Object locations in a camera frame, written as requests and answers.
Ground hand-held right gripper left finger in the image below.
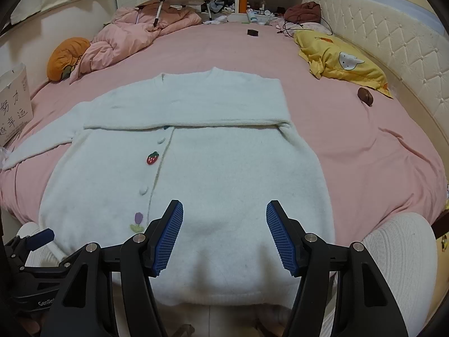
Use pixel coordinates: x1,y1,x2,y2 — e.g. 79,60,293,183
40,199,185,337

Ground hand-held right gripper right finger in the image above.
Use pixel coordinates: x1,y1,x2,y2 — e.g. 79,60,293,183
265,200,409,337

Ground small brown round object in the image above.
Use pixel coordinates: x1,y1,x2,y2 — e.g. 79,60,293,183
357,87,374,106

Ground bed with pink sheet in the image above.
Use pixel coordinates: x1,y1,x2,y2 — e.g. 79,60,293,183
0,17,448,234

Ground white handwritten paper bag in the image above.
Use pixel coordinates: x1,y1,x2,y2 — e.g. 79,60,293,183
0,62,34,146

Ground white tufted headboard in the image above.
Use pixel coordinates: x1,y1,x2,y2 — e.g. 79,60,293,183
305,0,449,148

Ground folding lap table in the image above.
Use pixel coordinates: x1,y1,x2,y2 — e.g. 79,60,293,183
135,0,214,29

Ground pink duvet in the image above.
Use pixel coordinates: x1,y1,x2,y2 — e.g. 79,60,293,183
70,5,202,85

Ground orange pumpkin pillow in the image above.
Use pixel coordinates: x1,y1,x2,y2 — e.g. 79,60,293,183
47,37,91,82

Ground black cable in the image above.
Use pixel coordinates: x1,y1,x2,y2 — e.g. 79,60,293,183
281,17,334,38

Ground yellow cartoon pillow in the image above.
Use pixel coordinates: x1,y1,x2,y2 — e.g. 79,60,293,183
293,30,393,98

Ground dark red cloth bag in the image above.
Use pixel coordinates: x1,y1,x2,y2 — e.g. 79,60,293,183
283,2,321,23

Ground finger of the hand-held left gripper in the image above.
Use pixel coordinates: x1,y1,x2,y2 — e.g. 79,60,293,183
4,228,56,254
14,257,76,281

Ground white fluffy cardigan sweater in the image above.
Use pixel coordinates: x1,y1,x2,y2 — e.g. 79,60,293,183
0,67,335,308

